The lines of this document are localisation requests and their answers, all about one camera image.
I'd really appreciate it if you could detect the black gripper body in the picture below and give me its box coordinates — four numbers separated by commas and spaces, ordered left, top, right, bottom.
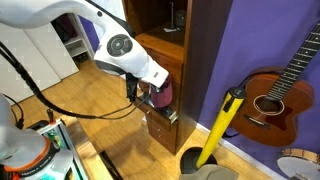
138, 80, 161, 97

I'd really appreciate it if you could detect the maroon baseball cap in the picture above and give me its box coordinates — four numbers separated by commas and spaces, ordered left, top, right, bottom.
151, 76, 173, 108

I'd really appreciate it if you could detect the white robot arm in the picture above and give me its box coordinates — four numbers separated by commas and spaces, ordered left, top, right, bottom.
0, 0, 169, 88

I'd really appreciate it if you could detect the open wooden drawer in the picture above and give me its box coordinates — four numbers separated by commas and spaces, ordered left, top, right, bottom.
135, 94, 178, 130

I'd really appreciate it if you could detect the brown wooden drawer cabinet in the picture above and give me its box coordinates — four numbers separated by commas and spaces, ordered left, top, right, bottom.
123, 0, 233, 154

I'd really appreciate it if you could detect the yellow pole stand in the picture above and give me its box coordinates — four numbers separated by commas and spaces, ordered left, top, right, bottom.
180, 87, 246, 174

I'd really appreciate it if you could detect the grey cloth on floor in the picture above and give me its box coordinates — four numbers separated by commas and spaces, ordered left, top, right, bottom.
179, 164, 239, 180

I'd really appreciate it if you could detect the white closet shelf unit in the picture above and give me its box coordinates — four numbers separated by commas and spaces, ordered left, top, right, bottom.
51, 13, 93, 64

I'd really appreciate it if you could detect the acoustic guitar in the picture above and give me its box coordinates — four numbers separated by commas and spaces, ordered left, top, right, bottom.
230, 22, 320, 147

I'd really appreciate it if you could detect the banjo with white head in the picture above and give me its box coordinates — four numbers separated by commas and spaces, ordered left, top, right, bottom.
277, 148, 320, 180

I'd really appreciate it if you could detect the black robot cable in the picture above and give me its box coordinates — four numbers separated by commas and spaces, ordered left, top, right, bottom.
0, 41, 151, 121

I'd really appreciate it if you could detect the robot base with orange ring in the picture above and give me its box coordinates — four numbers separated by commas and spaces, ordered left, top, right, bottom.
0, 94, 73, 180

